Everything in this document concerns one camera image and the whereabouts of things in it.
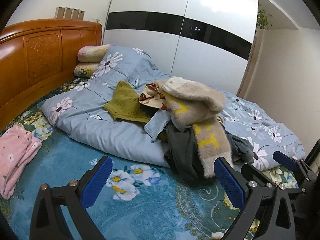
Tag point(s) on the olive green knit sweater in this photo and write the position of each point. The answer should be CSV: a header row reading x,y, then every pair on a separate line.
x,y
125,102

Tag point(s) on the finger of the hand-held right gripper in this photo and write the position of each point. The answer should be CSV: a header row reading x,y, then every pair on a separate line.
x,y
255,172
285,160

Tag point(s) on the blue-grey ribbed garment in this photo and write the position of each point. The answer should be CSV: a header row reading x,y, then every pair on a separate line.
x,y
241,147

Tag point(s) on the green potted plant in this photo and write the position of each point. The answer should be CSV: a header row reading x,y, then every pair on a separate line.
x,y
263,18

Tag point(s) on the dark grey garment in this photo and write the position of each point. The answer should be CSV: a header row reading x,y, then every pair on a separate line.
x,y
182,150

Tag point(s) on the pink folded garment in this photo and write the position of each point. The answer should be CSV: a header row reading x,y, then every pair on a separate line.
x,y
15,155

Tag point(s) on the beige wall frame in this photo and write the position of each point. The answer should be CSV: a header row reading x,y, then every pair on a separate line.
x,y
75,14
68,13
81,14
60,13

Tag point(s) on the light blue floral duvet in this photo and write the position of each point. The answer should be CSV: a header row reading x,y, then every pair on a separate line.
x,y
100,127

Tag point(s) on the light blue garment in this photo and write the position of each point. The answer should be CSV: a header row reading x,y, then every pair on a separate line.
x,y
157,122

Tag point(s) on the carved wooden headboard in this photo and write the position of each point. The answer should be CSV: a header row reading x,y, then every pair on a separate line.
x,y
42,55

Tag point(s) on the cream printed cloth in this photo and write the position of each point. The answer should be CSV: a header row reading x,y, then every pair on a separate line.
x,y
150,97

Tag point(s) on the beige fuzzy sweater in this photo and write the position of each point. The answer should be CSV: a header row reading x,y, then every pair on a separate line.
x,y
195,97

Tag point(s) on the white wall socket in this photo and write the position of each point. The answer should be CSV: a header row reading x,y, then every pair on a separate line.
x,y
95,20

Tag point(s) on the yellow floral pillow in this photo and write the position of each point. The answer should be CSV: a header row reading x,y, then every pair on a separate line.
x,y
85,68

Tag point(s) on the white wardrobe with black stripe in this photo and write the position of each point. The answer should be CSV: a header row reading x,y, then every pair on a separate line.
x,y
150,50

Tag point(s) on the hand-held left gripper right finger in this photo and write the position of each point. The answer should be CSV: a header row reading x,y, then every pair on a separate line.
x,y
230,185

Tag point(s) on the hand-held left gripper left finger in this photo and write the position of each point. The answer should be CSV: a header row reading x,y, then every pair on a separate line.
x,y
97,180

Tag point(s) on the pink and yellow pillow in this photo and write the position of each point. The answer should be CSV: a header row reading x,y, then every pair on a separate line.
x,y
90,52

